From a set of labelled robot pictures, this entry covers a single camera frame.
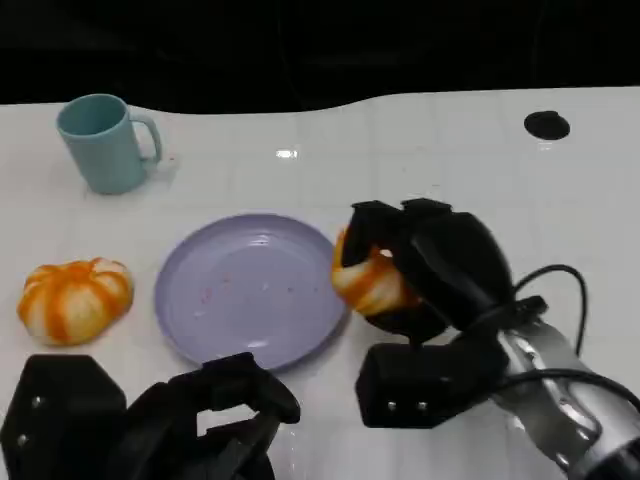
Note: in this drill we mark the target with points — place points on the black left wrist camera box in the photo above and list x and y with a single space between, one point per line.
60 415

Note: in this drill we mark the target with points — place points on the orange and white bread roll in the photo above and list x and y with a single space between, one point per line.
75 301
372 285

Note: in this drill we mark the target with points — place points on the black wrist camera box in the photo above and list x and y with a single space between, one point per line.
425 382
60 415

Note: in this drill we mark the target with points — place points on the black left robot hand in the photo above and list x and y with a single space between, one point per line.
200 430

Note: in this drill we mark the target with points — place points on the black table grommet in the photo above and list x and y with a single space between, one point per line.
546 124

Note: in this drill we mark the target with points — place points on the pale green mug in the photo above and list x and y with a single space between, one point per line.
105 145

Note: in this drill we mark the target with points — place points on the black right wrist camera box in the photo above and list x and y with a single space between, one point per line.
425 382

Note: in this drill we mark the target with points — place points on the lilac plate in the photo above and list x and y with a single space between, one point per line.
250 292

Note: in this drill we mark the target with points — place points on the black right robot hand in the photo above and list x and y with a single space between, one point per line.
450 265

